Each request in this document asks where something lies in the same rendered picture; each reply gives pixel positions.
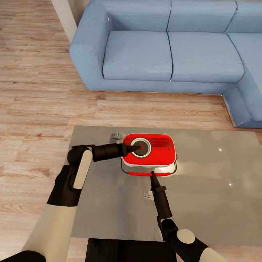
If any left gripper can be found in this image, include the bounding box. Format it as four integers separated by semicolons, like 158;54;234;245
103;143;142;160

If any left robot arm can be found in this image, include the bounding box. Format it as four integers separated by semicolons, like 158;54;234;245
0;131;142;262

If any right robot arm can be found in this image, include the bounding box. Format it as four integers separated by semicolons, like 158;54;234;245
144;171;230;262

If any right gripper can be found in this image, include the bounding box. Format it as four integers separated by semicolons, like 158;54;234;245
150;171;170;209

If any radio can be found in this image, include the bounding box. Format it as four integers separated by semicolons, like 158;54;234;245
120;134;177;176

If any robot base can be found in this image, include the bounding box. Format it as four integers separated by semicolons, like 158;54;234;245
85;238;177;262

